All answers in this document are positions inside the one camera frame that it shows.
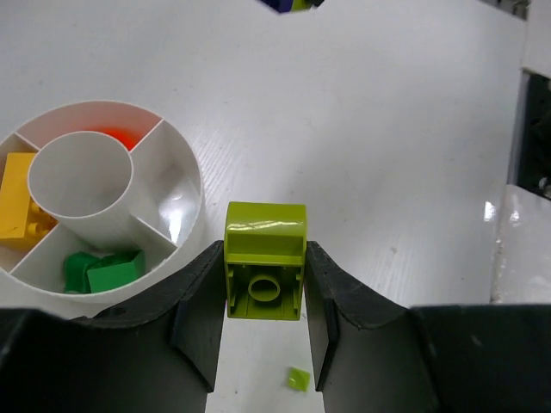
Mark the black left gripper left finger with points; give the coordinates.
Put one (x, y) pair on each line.
(155, 352)

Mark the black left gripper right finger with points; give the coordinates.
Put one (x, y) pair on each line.
(370, 354)

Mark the small lime green lego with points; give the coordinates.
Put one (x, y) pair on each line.
(298, 379)

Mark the dark green lego brick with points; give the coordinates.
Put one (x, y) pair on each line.
(115, 271)

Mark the lime green curved lego brick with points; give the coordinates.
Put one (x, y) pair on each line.
(264, 258)

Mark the yellow sloped lego brick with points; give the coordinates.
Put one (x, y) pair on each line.
(23, 222)

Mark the orange round lego dish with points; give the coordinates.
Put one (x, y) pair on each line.
(127, 137)

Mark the multicolour lego assembly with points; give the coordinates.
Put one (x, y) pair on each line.
(289, 6)

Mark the small dark green lego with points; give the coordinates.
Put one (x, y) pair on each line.
(75, 270)

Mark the white round divided container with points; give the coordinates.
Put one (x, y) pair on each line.
(106, 200)

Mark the black front mounting rail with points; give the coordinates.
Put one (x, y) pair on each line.
(529, 166)

